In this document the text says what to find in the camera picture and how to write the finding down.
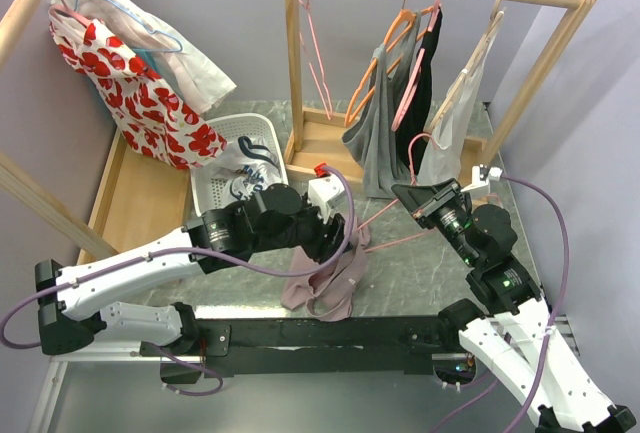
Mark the white sheer tank top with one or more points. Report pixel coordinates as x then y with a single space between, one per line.
441 160

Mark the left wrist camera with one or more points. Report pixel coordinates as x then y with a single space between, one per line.
325 191

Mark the thin pink wire hanger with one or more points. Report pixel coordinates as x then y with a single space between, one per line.
315 63

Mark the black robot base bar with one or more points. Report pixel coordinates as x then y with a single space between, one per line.
407 344

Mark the beige wooden hanger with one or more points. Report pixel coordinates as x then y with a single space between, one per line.
464 89

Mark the white pale pink garment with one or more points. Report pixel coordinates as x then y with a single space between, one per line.
193 75

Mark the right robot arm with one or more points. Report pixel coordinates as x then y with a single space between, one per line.
509 326

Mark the left wooden clothes rack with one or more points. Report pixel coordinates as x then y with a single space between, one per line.
51 127

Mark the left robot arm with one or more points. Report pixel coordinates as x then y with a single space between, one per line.
81 303

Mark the mauve pink tank top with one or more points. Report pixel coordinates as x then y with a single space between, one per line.
327 295

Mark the red floral white garment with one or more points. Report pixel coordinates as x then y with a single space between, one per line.
152 118

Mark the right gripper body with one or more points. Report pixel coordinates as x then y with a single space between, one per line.
444 208

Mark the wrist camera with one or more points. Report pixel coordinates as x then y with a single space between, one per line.
481 178
325 191

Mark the white plastic laundry basket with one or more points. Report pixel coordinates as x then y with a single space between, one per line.
206 190

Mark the white navy tank top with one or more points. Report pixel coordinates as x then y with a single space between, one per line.
246 166

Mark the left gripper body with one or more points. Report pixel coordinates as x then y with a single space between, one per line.
313 233

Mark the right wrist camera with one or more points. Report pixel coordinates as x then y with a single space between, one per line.
481 178

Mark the black tank top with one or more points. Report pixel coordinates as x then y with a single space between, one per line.
418 112

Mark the pink plastic hanger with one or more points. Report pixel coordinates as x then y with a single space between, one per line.
413 81

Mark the grey tank top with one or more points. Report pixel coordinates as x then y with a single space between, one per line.
370 140

